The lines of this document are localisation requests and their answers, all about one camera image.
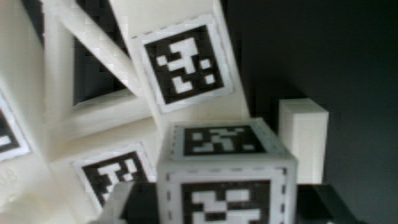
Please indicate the white tagged cube edge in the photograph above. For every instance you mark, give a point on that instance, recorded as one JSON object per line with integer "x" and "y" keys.
{"x": 226, "y": 175}

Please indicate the white chair back part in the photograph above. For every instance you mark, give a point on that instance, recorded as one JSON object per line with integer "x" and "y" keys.
{"x": 81, "y": 101}

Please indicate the white chair seat part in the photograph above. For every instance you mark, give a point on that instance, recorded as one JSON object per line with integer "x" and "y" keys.
{"x": 303, "y": 133}

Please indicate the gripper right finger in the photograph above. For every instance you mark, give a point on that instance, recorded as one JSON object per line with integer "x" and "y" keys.
{"x": 329, "y": 209}

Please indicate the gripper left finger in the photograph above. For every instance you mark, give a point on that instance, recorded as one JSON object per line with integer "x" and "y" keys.
{"x": 111, "y": 216}

